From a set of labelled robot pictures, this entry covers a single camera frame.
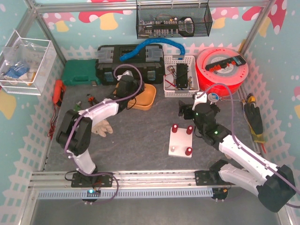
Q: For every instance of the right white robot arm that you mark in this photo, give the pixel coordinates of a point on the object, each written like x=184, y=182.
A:
x=273, y=185

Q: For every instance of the black yellow work glove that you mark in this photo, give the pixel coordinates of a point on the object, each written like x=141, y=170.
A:
x=254, y=120

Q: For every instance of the clear acrylic wall box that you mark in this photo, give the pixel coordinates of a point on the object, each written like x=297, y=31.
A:
x=38, y=54

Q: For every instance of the green plastic case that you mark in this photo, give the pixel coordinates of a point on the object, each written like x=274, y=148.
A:
x=80, y=72

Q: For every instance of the white perforated basket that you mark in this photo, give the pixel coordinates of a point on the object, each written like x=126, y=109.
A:
x=170, y=90

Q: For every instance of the orange plastic tray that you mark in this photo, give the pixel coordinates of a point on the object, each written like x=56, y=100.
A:
x=145, y=100

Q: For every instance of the grey slotted cable duct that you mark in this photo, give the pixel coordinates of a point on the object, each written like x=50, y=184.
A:
x=125, y=193

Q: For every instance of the red filament spool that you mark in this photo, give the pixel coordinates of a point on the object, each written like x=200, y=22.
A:
x=232, y=76

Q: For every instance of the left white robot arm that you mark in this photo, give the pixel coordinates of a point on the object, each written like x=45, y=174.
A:
x=75, y=130

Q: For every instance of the black terminal strip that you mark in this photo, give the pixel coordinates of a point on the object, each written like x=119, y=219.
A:
x=235, y=60

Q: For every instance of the red handled pliers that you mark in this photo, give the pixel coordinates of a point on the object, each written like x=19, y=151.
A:
x=91, y=99

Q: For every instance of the black wire mesh basket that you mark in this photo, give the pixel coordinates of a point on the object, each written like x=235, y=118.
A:
x=173, y=18

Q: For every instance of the white work glove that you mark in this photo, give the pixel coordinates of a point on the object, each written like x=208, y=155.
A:
x=102, y=128

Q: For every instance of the black module in basket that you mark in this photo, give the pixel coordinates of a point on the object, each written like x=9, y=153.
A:
x=181, y=76

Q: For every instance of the orange multimeter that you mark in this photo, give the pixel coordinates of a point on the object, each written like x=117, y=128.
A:
x=58, y=94

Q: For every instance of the green small tool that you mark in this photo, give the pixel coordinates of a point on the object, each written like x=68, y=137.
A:
x=77, y=106

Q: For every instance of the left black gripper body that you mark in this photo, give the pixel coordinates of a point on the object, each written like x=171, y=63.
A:
x=135, y=86

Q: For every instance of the black toolbox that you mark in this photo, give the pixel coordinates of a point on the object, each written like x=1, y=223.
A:
x=149, y=61

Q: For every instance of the blue white glove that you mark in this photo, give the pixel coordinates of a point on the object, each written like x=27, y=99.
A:
x=18, y=71

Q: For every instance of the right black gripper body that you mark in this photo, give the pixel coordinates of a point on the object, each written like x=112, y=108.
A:
x=186, y=110

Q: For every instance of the white peg base plate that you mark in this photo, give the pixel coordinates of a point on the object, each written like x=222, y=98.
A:
x=178, y=143

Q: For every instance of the yellow handled screwdriver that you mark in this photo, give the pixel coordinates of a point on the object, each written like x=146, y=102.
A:
x=250, y=99

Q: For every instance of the aluminium rail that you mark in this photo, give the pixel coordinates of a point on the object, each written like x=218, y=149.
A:
x=152, y=179

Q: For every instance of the solder wire spool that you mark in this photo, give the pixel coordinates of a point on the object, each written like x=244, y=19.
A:
x=213, y=97

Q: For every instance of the small red spring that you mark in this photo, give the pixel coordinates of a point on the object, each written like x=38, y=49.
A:
x=188, y=151

